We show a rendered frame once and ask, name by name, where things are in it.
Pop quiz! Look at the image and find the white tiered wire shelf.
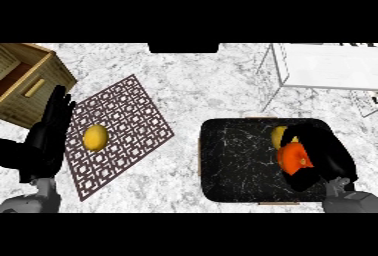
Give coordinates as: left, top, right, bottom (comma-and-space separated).
255, 43, 378, 118

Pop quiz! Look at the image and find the brown patterned placemat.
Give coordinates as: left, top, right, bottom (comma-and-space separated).
63, 73, 175, 203

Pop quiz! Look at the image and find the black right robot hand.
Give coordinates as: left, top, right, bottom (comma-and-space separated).
280, 122, 360, 193

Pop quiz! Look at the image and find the yellow lemon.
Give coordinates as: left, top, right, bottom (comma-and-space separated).
81, 124, 110, 153

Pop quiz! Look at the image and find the black marble tray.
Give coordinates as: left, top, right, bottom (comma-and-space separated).
197, 116, 338, 205

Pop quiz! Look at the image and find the wooden drawer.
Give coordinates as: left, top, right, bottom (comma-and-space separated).
0, 43, 78, 130

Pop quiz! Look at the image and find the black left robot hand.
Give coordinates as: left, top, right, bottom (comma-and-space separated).
0, 84, 78, 184

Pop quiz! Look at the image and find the orange squash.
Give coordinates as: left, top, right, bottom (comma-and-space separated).
276, 142, 315, 176

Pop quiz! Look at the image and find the yellow fruit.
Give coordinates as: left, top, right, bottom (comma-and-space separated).
270, 125, 299, 150

